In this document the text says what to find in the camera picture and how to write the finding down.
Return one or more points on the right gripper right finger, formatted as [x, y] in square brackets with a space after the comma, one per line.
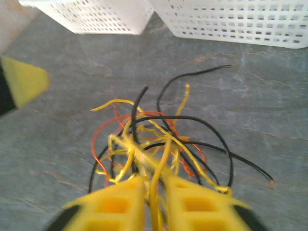
[199, 209]

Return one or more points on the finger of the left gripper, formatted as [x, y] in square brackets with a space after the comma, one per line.
[21, 81]

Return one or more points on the white perforated plastic basket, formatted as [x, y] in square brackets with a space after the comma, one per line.
[240, 21]
[96, 14]

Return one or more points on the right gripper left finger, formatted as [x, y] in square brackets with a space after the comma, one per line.
[110, 209]

